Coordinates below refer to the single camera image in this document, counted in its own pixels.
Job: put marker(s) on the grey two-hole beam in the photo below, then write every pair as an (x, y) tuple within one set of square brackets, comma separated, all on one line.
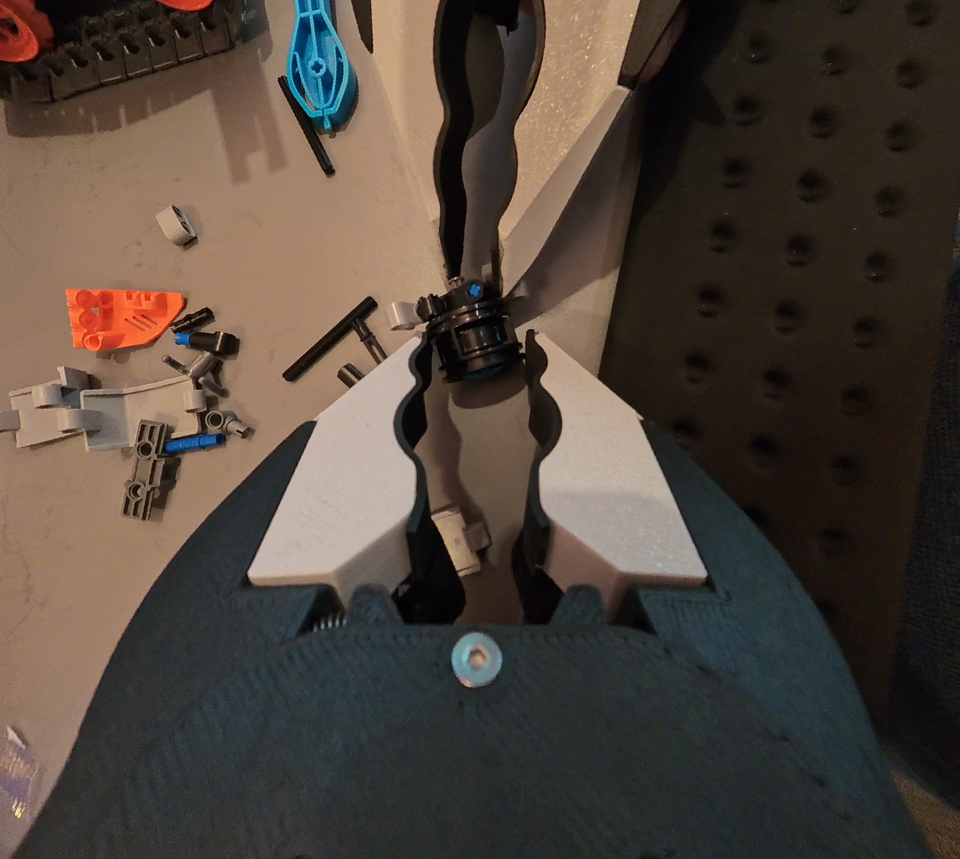
[(178, 227)]

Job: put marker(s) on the black perforated panel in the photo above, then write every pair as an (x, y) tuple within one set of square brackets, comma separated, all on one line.
[(787, 199)]

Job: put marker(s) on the blue translucent ball piece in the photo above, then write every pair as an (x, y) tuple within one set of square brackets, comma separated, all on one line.
[(484, 370)]

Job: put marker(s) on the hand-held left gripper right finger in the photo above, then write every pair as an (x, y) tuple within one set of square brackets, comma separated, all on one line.
[(615, 499)]

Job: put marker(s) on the dark grey double connector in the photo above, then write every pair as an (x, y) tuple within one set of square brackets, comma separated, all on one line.
[(146, 469)]

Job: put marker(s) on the white block with orange pins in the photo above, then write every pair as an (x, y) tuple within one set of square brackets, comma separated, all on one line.
[(457, 536)]

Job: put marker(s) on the short black cross axle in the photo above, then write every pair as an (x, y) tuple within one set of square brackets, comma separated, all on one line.
[(307, 128)]

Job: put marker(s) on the black elbow connector blue pin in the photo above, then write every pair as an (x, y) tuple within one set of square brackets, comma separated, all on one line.
[(214, 343)]

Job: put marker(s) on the black sleeve connector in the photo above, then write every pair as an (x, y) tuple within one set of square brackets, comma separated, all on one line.
[(349, 374)]

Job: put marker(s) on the small grey pin connector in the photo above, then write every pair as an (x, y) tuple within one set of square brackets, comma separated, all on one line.
[(225, 422)]

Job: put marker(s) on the black friction pin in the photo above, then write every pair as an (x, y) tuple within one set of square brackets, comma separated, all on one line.
[(191, 320)]

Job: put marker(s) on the blue axle pin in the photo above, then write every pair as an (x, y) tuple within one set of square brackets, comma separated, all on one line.
[(193, 444)]

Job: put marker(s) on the black toy wheel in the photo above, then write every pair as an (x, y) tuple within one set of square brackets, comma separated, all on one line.
[(476, 334)]

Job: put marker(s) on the orange angled panel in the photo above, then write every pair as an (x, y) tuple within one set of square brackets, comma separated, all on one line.
[(124, 319)]

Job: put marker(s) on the blue plastic tool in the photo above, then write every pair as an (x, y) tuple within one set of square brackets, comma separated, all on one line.
[(315, 11)]

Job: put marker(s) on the black long pin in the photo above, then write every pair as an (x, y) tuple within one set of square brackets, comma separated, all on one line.
[(371, 341)]

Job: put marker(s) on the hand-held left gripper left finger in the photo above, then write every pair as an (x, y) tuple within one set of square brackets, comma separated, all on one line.
[(337, 499)]

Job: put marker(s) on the silver cylinder connector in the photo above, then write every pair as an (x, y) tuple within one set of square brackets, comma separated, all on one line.
[(401, 314)]

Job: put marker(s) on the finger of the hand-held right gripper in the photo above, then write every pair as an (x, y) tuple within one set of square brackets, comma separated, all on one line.
[(405, 11), (592, 11)]

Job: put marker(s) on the small clear plastic bag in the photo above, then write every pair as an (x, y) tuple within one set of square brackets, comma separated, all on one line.
[(19, 773)]

